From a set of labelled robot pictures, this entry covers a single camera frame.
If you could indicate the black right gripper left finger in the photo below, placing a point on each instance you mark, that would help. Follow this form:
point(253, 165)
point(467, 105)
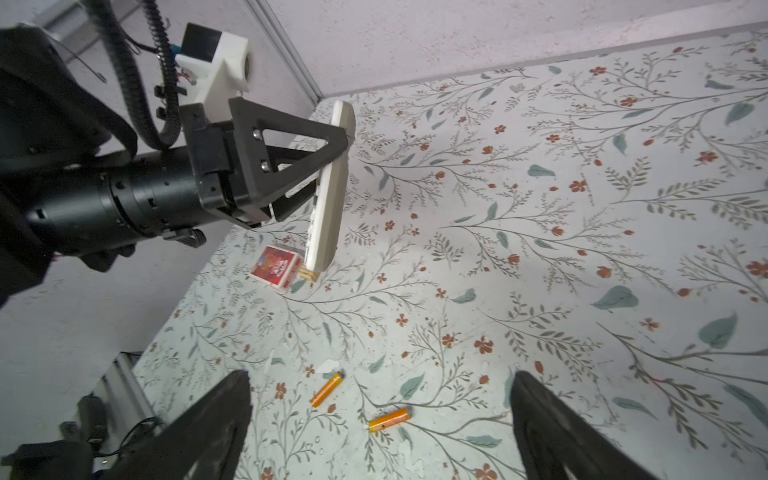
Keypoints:
point(203, 443)

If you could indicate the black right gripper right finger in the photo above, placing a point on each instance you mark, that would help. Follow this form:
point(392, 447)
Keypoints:
point(556, 443)

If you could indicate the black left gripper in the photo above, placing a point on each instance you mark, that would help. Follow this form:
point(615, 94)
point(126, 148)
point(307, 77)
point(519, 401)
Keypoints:
point(278, 155)

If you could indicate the beige remote control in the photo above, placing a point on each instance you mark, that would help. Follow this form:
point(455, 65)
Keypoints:
point(325, 221)

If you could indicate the orange battery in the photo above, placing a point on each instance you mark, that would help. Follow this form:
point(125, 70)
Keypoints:
point(330, 386)
point(389, 420)

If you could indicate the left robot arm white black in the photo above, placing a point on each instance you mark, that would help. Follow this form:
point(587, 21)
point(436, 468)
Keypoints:
point(73, 184)

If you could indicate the red card box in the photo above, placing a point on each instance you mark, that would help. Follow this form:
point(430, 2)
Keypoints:
point(276, 267)

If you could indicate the small wooden block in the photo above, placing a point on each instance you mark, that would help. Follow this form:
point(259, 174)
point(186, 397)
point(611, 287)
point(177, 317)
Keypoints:
point(308, 275)

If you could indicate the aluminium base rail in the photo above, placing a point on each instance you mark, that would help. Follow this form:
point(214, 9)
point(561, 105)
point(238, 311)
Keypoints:
point(106, 422)

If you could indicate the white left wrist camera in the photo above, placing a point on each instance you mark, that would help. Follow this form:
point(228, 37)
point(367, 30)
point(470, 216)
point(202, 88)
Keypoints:
point(214, 67)

